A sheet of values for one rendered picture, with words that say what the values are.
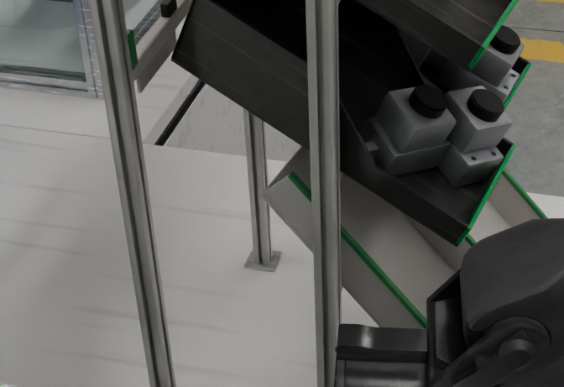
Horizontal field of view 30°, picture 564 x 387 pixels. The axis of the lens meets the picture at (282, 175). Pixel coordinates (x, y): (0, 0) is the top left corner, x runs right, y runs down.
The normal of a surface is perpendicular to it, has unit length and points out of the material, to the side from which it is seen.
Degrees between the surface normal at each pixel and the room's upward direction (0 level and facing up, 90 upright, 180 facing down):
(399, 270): 45
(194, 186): 0
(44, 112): 0
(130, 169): 90
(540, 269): 29
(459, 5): 25
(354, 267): 90
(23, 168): 0
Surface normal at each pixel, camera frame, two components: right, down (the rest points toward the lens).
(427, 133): 0.48, 0.74
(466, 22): 0.34, -0.65
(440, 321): 0.14, -0.80
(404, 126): -0.80, 0.17
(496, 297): -0.52, -0.72
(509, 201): -0.44, 0.53
